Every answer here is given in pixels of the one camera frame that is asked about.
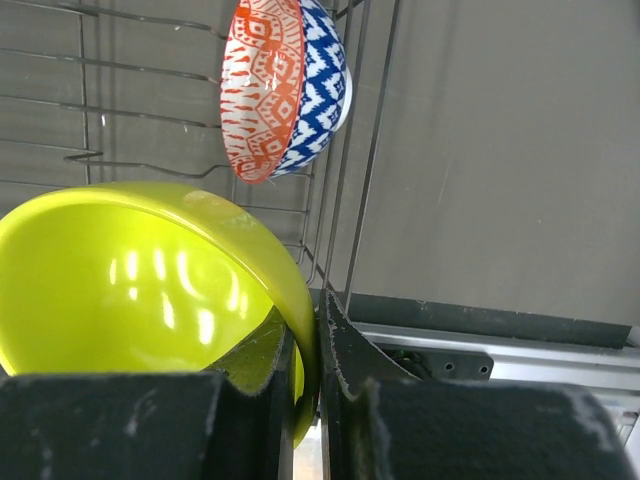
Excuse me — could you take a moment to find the red blue patterned bowl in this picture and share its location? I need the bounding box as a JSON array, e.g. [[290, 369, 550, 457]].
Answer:
[[219, 1, 352, 184]]

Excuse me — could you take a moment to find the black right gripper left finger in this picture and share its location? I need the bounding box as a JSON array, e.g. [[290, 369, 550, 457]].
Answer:
[[1, 310, 296, 479]]

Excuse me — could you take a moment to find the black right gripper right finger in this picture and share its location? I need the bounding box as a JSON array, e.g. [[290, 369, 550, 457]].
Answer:
[[318, 290, 625, 479]]

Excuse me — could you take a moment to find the black wire dish rack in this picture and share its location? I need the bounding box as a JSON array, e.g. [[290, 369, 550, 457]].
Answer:
[[1, 1, 400, 296]]

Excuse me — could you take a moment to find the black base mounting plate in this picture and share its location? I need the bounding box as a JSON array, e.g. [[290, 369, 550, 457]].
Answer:
[[312, 289, 639, 391]]

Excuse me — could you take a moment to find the lime green bowl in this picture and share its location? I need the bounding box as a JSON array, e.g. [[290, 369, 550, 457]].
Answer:
[[1, 181, 319, 441]]

